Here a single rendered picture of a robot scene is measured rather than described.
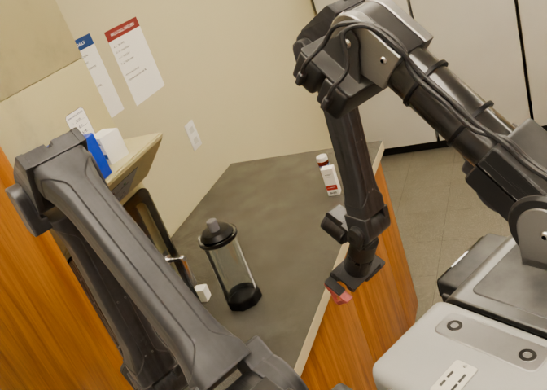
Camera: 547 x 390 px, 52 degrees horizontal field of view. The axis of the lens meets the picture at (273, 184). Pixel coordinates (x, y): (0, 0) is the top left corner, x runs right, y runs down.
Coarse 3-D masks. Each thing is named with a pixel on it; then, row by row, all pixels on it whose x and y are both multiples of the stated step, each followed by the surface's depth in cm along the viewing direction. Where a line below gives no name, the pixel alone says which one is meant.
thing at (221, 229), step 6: (210, 222) 147; (216, 222) 148; (222, 222) 152; (210, 228) 148; (216, 228) 148; (222, 228) 149; (228, 228) 148; (204, 234) 149; (210, 234) 148; (216, 234) 147; (222, 234) 146; (228, 234) 147; (204, 240) 147; (210, 240) 146; (216, 240) 146
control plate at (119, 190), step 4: (136, 168) 120; (132, 172) 119; (128, 176) 118; (132, 176) 121; (124, 180) 116; (128, 180) 119; (132, 180) 123; (120, 184) 116; (128, 184) 121; (116, 188) 115; (120, 188) 118; (124, 188) 120; (128, 188) 123; (112, 192) 114; (116, 192) 117; (120, 192) 120; (128, 192) 125; (116, 196) 118; (120, 196) 121; (124, 196) 124
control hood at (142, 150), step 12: (132, 144) 124; (144, 144) 121; (156, 144) 125; (132, 156) 117; (144, 156) 121; (120, 168) 113; (132, 168) 117; (144, 168) 127; (108, 180) 109; (120, 180) 114; (60, 240) 106
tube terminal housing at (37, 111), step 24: (72, 72) 119; (24, 96) 107; (48, 96) 113; (72, 96) 119; (96, 96) 125; (0, 120) 102; (24, 120) 107; (48, 120) 112; (96, 120) 124; (0, 144) 101; (24, 144) 106; (48, 144) 111
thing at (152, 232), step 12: (144, 192) 134; (132, 204) 130; (144, 204) 133; (132, 216) 129; (144, 216) 133; (156, 216) 137; (144, 228) 132; (156, 228) 136; (156, 240) 136; (168, 240) 140; (168, 252) 140; (180, 276) 143; (192, 288) 147
